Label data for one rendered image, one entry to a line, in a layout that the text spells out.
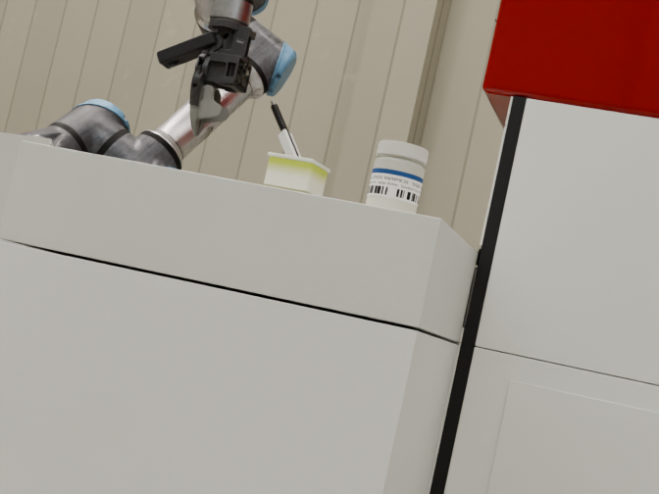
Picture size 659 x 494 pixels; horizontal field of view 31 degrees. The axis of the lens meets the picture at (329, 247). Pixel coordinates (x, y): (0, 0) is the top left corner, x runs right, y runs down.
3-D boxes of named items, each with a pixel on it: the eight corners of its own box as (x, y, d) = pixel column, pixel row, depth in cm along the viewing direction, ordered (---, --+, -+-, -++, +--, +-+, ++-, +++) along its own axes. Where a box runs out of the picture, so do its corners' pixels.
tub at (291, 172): (322, 212, 181) (330, 169, 182) (304, 203, 174) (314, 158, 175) (277, 204, 184) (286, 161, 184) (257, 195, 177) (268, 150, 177)
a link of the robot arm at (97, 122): (40, 148, 253) (82, 119, 262) (87, 187, 251) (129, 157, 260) (50, 110, 244) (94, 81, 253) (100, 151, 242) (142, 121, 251)
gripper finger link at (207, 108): (213, 135, 216) (225, 85, 217) (183, 129, 218) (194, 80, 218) (219, 139, 219) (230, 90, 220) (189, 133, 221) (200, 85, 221)
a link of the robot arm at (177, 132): (87, 182, 253) (249, 38, 280) (141, 226, 252) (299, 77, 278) (90, 153, 243) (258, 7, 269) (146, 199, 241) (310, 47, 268)
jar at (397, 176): (419, 222, 166) (433, 156, 167) (409, 214, 159) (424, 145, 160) (370, 213, 168) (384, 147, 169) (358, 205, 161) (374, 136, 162)
